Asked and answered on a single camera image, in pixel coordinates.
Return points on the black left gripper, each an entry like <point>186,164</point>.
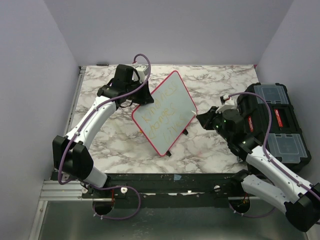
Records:
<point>146,97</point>

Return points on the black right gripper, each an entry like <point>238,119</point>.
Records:
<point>205,119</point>

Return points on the pink framed whiteboard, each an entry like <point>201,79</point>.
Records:
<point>163,121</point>

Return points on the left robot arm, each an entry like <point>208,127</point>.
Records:
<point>71,152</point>

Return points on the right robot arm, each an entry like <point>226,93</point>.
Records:
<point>294,196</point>

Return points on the black plastic toolbox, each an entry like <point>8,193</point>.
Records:
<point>285,140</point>

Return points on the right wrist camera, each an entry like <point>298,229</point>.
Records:
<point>227,103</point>

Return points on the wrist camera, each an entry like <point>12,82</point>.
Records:
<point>142,70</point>
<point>227,103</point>

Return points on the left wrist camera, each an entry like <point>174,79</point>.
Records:
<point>142,70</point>

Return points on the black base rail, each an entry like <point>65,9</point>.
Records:
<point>169,190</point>

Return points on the aluminium frame profile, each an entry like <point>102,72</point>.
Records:
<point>51,190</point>

